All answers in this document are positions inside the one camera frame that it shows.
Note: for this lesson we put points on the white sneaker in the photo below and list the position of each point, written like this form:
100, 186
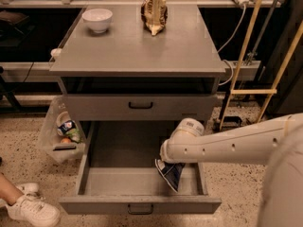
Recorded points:
35, 211
26, 188

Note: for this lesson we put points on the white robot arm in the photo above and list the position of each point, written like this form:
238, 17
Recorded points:
276, 143

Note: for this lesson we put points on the clear plastic trash bag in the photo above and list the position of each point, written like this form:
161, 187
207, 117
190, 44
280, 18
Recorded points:
60, 137

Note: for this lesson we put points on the white bowl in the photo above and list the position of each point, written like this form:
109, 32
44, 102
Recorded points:
98, 20

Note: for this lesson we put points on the white sneaker rear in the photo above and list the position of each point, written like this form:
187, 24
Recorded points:
26, 188

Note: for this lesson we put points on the person's leg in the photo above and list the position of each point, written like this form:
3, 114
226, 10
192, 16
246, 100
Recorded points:
8, 191

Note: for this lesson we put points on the grey drawer cabinet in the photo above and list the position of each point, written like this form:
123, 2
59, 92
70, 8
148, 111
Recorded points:
127, 60

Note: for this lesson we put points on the blue chip bag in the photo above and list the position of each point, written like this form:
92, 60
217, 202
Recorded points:
171, 173

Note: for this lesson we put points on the wooden ladder frame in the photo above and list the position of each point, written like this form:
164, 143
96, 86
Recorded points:
245, 59

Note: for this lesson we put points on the closed top drawer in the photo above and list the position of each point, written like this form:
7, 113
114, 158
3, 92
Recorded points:
138, 107

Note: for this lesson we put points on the open middle drawer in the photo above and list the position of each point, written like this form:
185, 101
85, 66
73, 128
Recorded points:
117, 174

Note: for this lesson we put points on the brown chip bag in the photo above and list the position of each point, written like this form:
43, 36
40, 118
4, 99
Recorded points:
154, 15

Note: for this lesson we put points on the white knob on cabinet side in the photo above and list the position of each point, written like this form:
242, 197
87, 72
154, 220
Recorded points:
55, 53

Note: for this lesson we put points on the white sneaker front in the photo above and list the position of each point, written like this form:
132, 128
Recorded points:
35, 211

